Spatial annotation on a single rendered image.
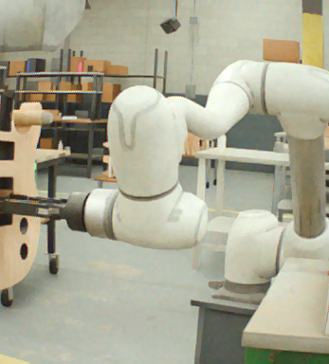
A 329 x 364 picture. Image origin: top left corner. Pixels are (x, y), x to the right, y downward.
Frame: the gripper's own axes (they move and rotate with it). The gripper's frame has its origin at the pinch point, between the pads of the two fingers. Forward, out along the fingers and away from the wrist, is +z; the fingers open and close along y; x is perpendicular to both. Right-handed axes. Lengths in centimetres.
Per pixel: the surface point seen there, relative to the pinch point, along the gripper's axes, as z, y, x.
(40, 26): -8.9, -5.4, 34.6
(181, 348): 17, 206, -94
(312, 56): 0, 689, 142
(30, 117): -0.1, 9.9, 17.5
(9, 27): -1.4, -5.4, 34.8
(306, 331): -62, -4, -17
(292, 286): -56, 24, -15
